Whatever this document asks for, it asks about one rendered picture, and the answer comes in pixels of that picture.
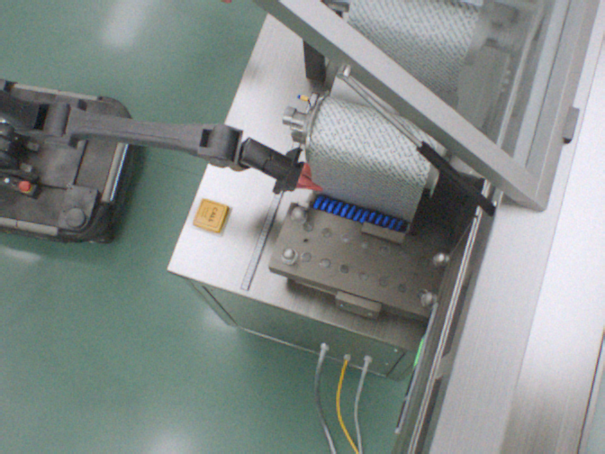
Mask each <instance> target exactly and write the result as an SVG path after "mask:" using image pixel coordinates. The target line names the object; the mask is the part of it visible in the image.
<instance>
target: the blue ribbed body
mask: <svg viewBox="0 0 605 454"><path fill-rule="evenodd" d="M319 205H320V206H321V211H324V210H325V208H327V210H326V211H327V213H330V212H331V210H334V211H332V213H334V214H335V215H337V214H338V213H339V212H340V213H339V215H340V216H341V217H344V215H345V214H346V218H348V219H351V217H352V216H353V220H354V221H357V220H358V218H359V221H360V222H363V221H364V220H366V221H367V222H373V224H374V225H377V226H378V225H379V226H380V227H384V228H385V227H386V228H387V229H390V230H391V229H393V230H394V231H397V232H402V233H405V232H406V229H407V226H405V221H404V220H400V221H399V220H397V218H393V219H392V218H391V216H386V217H384V214H382V213H380V214H379V215H377V212H373V213H371V211H370V210H367V211H366V212H365V211H364V209H363V208H360V209H359V210H358V209H357V206H356V205H353V206H351V204H344V202H338V200H336V199H335V200H332V201H331V200H330V198H326V199H325V197H324V196H323V195H322V196H320V197H319V198H318V199H315V201H314V206H313V208H314V209H318V208H319Z"/></svg>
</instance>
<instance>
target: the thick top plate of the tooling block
mask: <svg viewBox="0 0 605 454"><path fill-rule="evenodd" d="M296 206H298V203H295V202H292V201H291V203H290V205H289V209H288V212H287V215H286V217H285V218H284V221H283V225H282V228H281V231H280V232H279V235H278V238H277V242H276V244H275V248H274V251H273V254H272V257H271V259H270V262H268V265H267V266H268V269H270V271H271V273H273V274H276V275H278V276H282V277H288V278H291V279H293V280H296V281H299V282H303V283H305V284H309V285H312V286H317V287H318V288H320V289H323V290H326V291H329V292H331V293H335V294H337V293H338V291H342V292H345V293H348V294H352V295H357V296H360V297H363V298H366V299H369V300H372V301H375V302H377V303H381V304H382V305H381V308H383V309H385V310H388V311H392V312H395V313H400V314H403V315H406V316H409V317H411V318H415V319H418V321H422V322H427V319H428V315H429V311H431V310H427V309H425V308H423V307H422V305H421V301H420V300H421V298H422V296H423V295H425V294H426V293H434V294H436V295H437V297H438V291H439V288H440V284H441V281H442V277H443V275H444V271H445V269H444V268H437V267H436V266H435V265H434V263H433V259H434V257H435V254H437V253H439V252H440V251H445V252H447V253H448V254H450V251H451V250H448V249H444V248H441V247H438V246H435V245H432V244H428V243H425V242H422V241H417V239H413V238H410V237H407V236H404V238H403V242H402V245H397V244H394V243H391V242H388V241H383V239H378V238H376V237H373V236H370V235H366V234H363V233H360V231H361V228H362V225H363V223H362V222H358V221H354V220H351V219H348V218H345V217H341V216H338V215H335V214H332V213H326V212H323V211H321V210H316V209H313V208H311V207H310V208H309V211H305V212H306V213H307V220H306V222H304V223H303V224H301V225H297V224H294V222H293V221H292V218H291V216H292V211H293V209H294V208H296ZM286 248H292V249H294V250H295V251H296V252H297V255H298V259H297V261H296V262H295V263H294V264H292V265H287V264H285V263H284V262H283V261H282V259H281V255H282V251H283V250H284V249H286Z"/></svg>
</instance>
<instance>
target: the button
mask: <svg viewBox="0 0 605 454"><path fill-rule="evenodd" d="M229 210H230V208H229V206H228V205H227V204H222V203H218V202H215V201H213V200H209V199H206V198H202V199H201V201H200V204H199V205H198V209H197V211H196V214H195V216H194V220H193V225H194V226H196V227H199V228H202V229H205V230H208V231H211V232H217V233H220V232H221V230H222V227H223V224H224V222H225V219H226V217H227V214H228V211H229Z"/></svg>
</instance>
